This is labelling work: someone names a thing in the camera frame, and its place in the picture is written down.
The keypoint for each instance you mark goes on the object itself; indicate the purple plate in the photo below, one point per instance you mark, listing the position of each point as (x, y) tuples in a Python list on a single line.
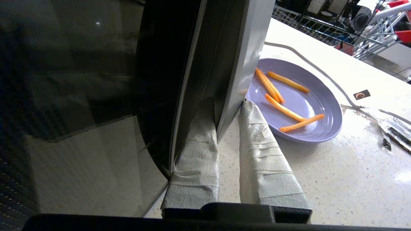
[(305, 102)]

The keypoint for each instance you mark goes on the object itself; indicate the small dark sticker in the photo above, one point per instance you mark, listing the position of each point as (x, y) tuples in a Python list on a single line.
[(362, 94)]

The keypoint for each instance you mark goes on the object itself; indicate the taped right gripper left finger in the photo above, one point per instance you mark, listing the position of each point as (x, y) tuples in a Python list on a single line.
[(196, 166)]

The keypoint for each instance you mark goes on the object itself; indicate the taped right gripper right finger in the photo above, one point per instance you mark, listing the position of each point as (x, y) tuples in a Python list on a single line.
[(266, 166)]

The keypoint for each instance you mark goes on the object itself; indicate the white metal cart frame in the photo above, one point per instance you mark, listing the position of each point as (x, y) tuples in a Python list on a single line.
[(385, 35)]

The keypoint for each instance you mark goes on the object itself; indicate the metal shopping cart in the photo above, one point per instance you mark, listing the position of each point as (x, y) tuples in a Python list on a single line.
[(318, 27)]

